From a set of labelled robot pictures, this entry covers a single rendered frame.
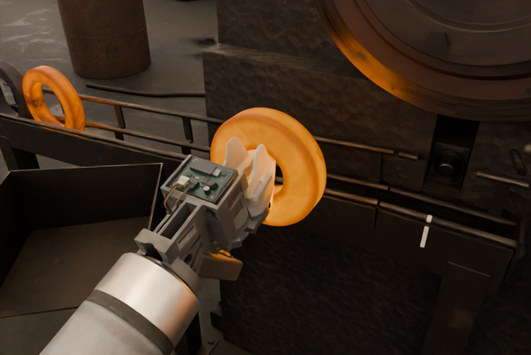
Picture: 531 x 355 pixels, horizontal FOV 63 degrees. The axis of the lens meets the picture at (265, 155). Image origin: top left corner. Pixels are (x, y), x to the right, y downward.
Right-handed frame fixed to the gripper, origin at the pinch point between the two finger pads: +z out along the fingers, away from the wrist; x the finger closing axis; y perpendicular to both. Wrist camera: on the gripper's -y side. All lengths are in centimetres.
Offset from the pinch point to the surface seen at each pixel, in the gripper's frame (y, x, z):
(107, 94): -121, 202, 112
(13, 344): -79, 81, -30
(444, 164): -16.4, -19.0, 22.4
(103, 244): -22.2, 29.9, -11.7
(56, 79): -13, 65, 15
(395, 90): 1.4, -11.5, 16.2
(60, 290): -19.6, 28.0, -21.8
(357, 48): 6.0, -5.6, 17.5
